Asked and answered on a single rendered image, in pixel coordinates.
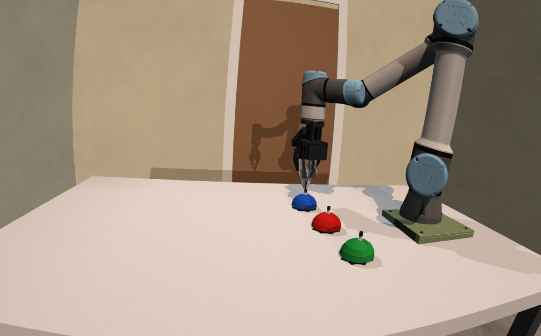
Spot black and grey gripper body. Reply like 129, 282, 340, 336
296, 119, 328, 160

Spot green dome bell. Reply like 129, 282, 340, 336
339, 231, 374, 265

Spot red dome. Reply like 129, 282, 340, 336
311, 206, 341, 234

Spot blue dome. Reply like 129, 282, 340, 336
292, 189, 317, 212

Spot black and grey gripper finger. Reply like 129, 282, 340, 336
293, 148, 308, 189
305, 160, 321, 189

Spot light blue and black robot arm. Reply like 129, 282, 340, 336
300, 0, 478, 224

